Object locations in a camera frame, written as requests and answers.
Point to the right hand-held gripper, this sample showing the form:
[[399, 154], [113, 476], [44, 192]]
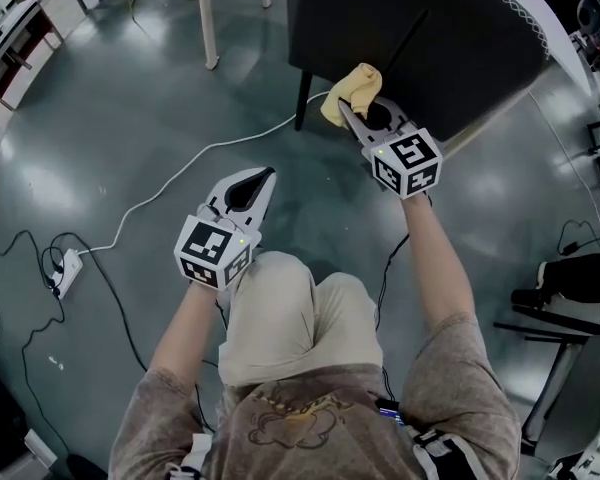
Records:
[[407, 163]]

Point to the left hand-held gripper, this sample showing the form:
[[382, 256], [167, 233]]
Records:
[[210, 250]]

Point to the yellow cloth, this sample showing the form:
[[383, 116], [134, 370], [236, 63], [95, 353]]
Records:
[[357, 85]]

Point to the dark blue chair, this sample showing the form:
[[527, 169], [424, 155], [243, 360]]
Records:
[[430, 43]]

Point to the person's left forearm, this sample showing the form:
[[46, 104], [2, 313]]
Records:
[[185, 328]]

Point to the person's right forearm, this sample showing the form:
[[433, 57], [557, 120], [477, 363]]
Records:
[[435, 268]]

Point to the white table with black underside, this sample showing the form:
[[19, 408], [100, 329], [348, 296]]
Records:
[[207, 18]]

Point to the person's beige trousers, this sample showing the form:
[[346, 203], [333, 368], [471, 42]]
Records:
[[270, 318]]

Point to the white power strip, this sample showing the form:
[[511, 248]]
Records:
[[70, 270]]

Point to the person's brown printed t-shirt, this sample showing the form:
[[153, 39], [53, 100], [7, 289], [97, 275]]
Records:
[[305, 433]]

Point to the small black waist device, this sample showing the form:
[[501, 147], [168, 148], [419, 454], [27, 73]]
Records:
[[391, 412]]

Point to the white wooden shelf unit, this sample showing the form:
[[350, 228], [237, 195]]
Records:
[[10, 38]]

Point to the white cardboard box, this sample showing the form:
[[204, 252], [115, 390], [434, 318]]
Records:
[[40, 448]]

